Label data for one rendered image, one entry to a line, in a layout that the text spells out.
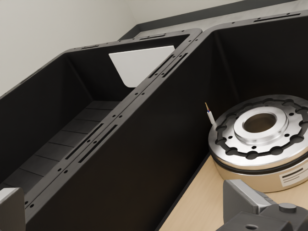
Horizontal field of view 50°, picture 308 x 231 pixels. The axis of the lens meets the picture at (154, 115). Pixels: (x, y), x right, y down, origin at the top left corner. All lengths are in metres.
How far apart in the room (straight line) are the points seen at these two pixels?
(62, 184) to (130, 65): 0.27
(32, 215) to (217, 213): 0.15
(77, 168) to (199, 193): 0.13
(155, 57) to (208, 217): 0.23
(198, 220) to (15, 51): 2.95
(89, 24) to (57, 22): 0.39
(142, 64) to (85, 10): 3.21
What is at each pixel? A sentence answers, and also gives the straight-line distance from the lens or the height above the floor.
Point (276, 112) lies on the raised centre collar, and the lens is 0.32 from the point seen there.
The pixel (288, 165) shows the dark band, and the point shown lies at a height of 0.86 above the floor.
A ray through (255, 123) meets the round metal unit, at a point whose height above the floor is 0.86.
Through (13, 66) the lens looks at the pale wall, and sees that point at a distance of 3.15.
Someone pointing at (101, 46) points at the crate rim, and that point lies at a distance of 0.52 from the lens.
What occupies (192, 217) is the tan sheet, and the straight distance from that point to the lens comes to 0.31.
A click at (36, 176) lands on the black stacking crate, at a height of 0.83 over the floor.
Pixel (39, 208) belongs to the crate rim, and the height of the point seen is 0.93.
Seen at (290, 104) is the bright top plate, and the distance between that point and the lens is 0.34.
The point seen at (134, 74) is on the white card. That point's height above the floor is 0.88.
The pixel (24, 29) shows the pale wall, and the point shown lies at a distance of 3.25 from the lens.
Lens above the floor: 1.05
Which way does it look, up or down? 28 degrees down
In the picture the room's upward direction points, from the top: 27 degrees counter-clockwise
